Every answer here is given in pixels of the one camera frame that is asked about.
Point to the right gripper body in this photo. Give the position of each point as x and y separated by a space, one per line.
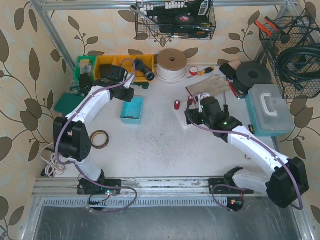
191 116

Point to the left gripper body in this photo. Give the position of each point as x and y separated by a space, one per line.
85 81

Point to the white peg base plate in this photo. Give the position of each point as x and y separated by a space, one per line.
180 115

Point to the red spring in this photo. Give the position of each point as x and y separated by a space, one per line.
190 100
177 105

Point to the blue plastic tray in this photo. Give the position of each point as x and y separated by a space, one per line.
131 112

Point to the brown tape roll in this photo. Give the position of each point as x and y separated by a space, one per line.
99 139

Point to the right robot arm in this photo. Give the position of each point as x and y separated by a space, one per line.
284 179

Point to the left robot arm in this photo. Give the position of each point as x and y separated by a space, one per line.
72 143

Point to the yellow storage bin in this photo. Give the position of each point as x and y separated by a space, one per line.
147 59

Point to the dark grey pipe fitting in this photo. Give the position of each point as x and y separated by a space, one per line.
145 70

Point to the beige work glove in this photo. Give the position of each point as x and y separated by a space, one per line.
212 86

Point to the black green meter device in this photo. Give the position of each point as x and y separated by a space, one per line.
85 84

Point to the red white tape roll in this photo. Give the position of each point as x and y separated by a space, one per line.
193 71

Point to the green storage bin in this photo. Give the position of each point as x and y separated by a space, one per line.
84 65

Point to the green cutting mat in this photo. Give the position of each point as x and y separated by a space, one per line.
67 103

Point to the small yellow black screwdriver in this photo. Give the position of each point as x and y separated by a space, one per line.
251 129

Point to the black disc spool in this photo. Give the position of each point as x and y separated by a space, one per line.
249 74

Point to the blue clear toolbox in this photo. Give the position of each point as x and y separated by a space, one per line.
268 111

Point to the silver wrench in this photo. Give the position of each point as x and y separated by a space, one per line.
136 10

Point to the small hammer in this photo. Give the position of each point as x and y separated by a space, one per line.
49 149

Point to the black tape roll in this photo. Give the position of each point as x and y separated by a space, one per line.
184 20

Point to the white cable spool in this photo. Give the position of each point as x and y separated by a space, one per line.
171 66

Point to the top wire basket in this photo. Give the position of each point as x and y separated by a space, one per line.
164 20

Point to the wire basket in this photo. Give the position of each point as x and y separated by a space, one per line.
164 20
294 56

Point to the orange handled pliers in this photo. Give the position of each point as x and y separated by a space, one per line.
264 27

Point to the right wire basket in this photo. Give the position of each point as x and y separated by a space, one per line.
294 56

